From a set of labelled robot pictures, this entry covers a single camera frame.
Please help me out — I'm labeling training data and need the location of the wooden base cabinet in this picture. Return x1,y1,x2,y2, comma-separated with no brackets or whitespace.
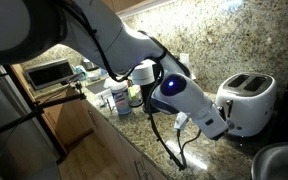
10,63,168,180

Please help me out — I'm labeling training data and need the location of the white wall outlet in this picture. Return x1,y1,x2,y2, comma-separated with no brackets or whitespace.
178,52,191,72

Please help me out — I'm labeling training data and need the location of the metal cabinet handle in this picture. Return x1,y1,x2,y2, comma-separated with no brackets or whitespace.
133,158,151,180

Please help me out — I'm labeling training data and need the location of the teal plastic item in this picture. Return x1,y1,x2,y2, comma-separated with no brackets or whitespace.
73,65,89,80

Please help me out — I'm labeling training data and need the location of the white cable adapter box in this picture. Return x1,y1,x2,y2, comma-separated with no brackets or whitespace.
173,111,189,131

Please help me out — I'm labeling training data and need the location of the white two-slot toaster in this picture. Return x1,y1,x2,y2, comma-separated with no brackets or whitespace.
215,72,279,138

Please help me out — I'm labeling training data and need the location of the black coffee maker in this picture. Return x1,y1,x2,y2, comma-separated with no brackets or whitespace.
139,83,162,114

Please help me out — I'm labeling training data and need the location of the stainless steel refrigerator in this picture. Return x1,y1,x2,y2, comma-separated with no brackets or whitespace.
0,61,62,180

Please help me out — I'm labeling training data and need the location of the small green white container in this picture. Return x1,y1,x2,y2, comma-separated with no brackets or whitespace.
128,84,145,109

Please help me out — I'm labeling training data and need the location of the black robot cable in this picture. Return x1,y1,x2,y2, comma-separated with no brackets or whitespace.
55,0,203,172

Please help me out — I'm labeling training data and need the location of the silver metal pot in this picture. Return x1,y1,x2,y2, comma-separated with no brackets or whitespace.
81,58,100,72

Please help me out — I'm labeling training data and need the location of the black camera tripod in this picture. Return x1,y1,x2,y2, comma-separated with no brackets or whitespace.
0,80,87,141

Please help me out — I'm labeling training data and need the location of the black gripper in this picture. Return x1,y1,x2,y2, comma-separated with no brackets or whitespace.
218,105,227,122

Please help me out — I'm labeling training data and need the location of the white disinfecting wipes canister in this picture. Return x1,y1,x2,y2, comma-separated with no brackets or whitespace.
103,77,133,116

